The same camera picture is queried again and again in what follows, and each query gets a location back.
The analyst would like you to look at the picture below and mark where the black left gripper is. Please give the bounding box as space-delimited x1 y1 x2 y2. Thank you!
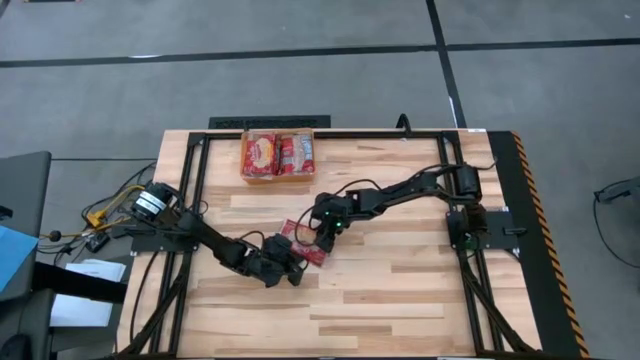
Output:
251 233 311 289

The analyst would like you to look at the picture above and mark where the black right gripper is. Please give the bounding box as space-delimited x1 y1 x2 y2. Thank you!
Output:
309 193 354 254

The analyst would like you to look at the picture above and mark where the red popcorn bag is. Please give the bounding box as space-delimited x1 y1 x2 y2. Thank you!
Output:
278 217 330 269
277 131 317 177
241 131 280 178

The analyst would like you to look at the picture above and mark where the orange plastic basket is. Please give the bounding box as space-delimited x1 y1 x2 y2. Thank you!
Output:
239 127 318 186

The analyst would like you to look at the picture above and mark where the small black device box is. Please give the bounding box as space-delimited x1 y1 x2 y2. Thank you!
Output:
85 232 112 254

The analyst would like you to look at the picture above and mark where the black strip with hazard stripes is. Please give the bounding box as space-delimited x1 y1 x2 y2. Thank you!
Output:
486 130 592 359

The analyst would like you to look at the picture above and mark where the white paper sheet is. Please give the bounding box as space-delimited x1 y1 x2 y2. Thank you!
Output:
49 258 127 328

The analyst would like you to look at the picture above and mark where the black bar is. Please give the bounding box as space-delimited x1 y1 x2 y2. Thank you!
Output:
31 261 128 305

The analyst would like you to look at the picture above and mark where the blue paper sheet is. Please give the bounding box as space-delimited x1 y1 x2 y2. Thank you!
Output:
0 224 40 294

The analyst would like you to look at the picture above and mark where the black computer mouse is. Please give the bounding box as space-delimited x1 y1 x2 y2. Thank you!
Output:
0 333 33 360

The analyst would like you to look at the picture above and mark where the grey stand foot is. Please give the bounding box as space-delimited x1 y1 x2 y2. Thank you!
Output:
593 175 640 204

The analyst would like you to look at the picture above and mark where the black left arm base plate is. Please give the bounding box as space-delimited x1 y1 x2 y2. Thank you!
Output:
130 222 201 254

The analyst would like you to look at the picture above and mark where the black cable loop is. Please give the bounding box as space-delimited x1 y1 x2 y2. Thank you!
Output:
395 112 414 138

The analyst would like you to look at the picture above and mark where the black frame cable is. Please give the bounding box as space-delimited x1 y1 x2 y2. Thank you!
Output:
128 251 160 352

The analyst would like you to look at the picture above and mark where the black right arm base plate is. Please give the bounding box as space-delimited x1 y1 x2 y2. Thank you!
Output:
446 209 522 252

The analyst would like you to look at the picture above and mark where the yellow cable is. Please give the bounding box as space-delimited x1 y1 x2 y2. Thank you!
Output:
87 183 147 232

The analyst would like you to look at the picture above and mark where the thin black floor cable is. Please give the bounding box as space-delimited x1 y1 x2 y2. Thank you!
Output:
592 198 640 270

